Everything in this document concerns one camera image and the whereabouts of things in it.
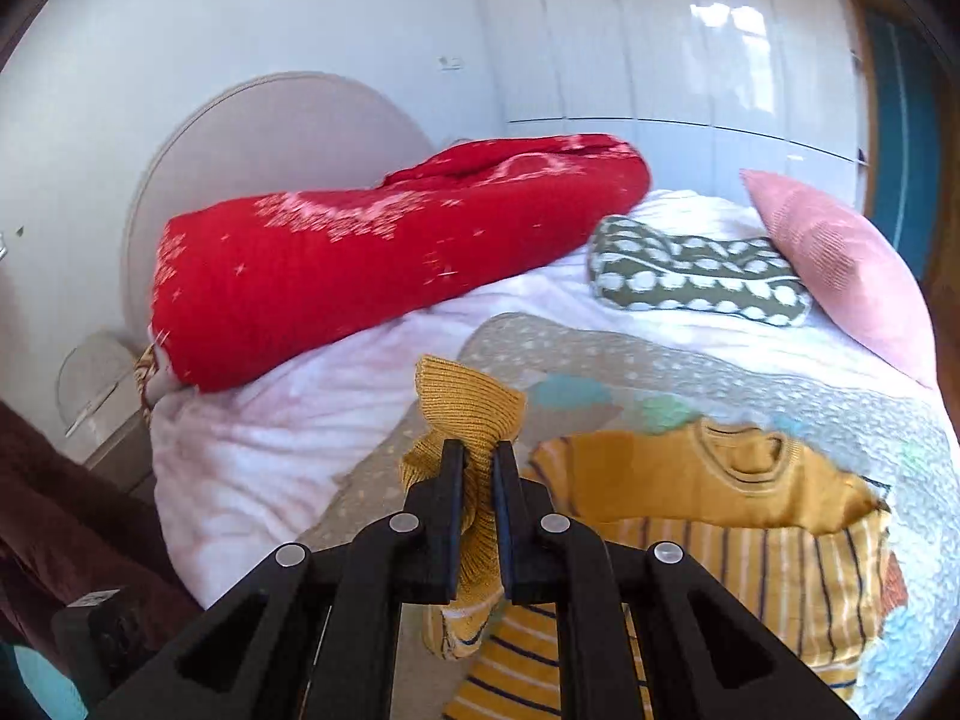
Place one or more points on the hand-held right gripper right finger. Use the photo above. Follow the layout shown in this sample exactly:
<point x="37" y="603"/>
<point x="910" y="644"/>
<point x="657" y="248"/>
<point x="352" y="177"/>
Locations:
<point x="504" y="499"/>

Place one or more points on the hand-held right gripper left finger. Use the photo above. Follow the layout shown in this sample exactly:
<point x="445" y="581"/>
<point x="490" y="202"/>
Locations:
<point x="452" y="495"/>

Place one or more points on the yellow striped knit sweater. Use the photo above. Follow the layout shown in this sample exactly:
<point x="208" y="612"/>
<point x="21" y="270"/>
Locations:
<point x="750" y="510"/>

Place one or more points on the white fleece blanket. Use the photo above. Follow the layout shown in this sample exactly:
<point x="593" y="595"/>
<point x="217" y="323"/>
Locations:
<point x="300" y="427"/>

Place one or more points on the heart-patterned quilt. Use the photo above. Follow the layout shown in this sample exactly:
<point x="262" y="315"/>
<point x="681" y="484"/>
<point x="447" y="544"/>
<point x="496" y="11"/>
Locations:
<point x="615" y="367"/>

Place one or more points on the red rolled duvet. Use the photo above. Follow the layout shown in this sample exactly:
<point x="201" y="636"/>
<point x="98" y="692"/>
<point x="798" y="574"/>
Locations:
<point x="360" y="270"/>

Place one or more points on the green white-spotted pillow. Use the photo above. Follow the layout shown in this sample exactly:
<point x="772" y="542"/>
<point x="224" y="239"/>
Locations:
<point x="697" y="277"/>

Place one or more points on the round beige headboard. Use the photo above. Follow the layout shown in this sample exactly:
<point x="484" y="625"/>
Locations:
<point x="247" y="142"/>

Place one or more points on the pink ribbed pillow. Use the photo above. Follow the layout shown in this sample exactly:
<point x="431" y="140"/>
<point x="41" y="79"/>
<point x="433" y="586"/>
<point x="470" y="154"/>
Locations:
<point x="840" y="262"/>

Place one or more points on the white wardrobe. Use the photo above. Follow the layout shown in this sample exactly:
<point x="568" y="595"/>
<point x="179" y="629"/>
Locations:
<point x="660" y="37"/>

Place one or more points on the white wall switch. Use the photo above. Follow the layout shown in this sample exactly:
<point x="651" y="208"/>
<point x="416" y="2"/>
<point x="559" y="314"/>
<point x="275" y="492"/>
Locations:
<point x="450" y="62"/>

